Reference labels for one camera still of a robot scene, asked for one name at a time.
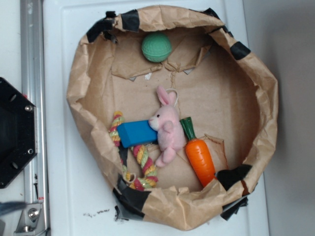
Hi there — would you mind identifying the green foam ball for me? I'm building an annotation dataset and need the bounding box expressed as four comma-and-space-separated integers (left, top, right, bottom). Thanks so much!
141, 32, 172, 62

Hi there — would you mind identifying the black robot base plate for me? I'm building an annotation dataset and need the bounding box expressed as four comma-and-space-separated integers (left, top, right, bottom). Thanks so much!
0, 78, 37, 189

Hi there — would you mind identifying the multicolour rope toy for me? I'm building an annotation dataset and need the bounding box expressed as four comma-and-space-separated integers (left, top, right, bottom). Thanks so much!
109, 111, 158, 191

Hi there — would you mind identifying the white tray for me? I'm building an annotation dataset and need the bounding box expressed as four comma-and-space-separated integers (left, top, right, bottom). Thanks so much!
43, 0, 269, 236

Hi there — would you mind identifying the aluminium rail frame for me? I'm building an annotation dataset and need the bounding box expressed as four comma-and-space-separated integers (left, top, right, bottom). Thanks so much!
14, 0, 50, 236

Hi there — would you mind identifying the brown paper bag bin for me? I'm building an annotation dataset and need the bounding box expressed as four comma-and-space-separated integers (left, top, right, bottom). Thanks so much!
66, 5, 279, 231

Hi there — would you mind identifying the pink plush bunny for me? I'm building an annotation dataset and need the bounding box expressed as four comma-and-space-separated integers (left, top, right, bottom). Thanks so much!
149, 86, 186, 168

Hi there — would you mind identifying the blue rectangular block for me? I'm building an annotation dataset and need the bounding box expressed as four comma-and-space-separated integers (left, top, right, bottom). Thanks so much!
117, 120, 158, 148

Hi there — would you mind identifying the orange plastic carrot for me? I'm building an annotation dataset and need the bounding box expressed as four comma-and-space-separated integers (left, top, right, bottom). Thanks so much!
180, 117, 216, 187

